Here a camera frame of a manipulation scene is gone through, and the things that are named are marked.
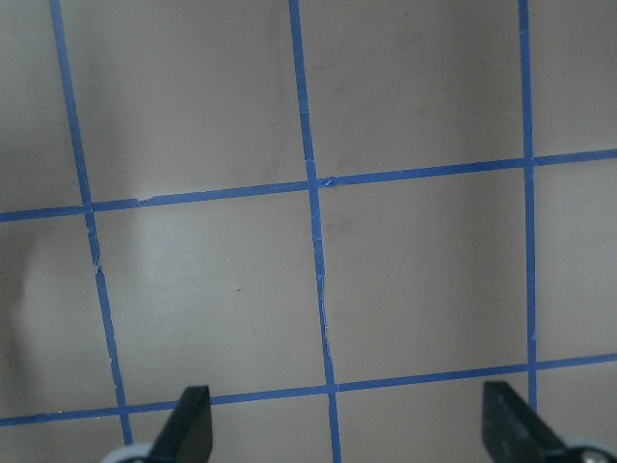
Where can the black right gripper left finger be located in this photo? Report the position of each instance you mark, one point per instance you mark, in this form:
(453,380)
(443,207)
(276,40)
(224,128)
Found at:
(186,436)

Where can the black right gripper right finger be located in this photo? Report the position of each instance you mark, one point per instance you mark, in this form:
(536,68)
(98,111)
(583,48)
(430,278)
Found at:
(513,432)

